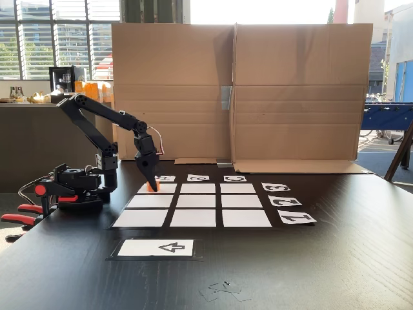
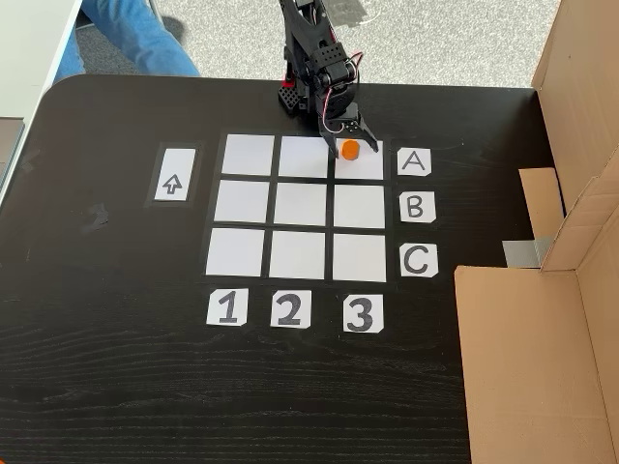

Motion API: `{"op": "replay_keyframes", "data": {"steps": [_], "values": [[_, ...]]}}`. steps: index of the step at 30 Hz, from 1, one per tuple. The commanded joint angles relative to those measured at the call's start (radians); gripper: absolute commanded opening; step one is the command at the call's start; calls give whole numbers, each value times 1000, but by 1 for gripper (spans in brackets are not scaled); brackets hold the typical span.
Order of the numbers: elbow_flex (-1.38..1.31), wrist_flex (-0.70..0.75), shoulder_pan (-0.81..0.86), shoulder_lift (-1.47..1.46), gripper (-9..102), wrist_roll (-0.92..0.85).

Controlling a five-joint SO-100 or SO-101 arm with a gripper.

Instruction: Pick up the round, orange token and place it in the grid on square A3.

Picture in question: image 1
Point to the paper sheet letter A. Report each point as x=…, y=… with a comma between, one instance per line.
x=172, y=178

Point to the yellow bananas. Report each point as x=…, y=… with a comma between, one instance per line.
x=37, y=97

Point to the wooden easel leg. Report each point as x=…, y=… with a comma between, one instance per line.
x=398, y=155

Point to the grey counter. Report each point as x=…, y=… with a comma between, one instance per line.
x=19, y=129

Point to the paper sheet number 2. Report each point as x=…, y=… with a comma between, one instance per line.
x=274, y=201

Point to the paper sheet number 1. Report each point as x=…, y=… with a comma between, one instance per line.
x=287, y=219

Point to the white arrow paper sheet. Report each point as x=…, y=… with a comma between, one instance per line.
x=142, y=248

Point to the grey duct tape strip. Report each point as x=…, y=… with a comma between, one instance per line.
x=226, y=97
x=224, y=163

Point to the round orange token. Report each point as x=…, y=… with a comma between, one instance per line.
x=149, y=188

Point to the glass bottles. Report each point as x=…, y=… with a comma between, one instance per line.
x=16, y=93

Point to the red and black clamp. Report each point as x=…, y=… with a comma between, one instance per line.
x=17, y=219
x=39, y=190

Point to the orange juice carton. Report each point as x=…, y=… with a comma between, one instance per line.
x=92, y=90
x=106, y=92
x=80, y=88

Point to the clear tape scraps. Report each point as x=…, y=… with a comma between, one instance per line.
x=222, y=290

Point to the paper sheet letter C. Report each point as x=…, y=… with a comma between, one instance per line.
x=226, y=178

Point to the white grid paper square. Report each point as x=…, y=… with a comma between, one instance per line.
x=193, y=218
x=238, y=188
x=150, y=201
x=140, y=218
x=246, y=218
x=197, y=188
x=195, y=201
x=168, y=189
x=242, y=201

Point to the paper sheet number 3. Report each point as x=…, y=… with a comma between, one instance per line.
x=267, y=186

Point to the paper sheet letter B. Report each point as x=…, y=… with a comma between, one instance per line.
x=190, y=178

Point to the blue foosball table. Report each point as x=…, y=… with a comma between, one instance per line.
x=387, y=117

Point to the brown cardboard panel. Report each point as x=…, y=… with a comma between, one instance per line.
x=300, y=97
x=180, y=64

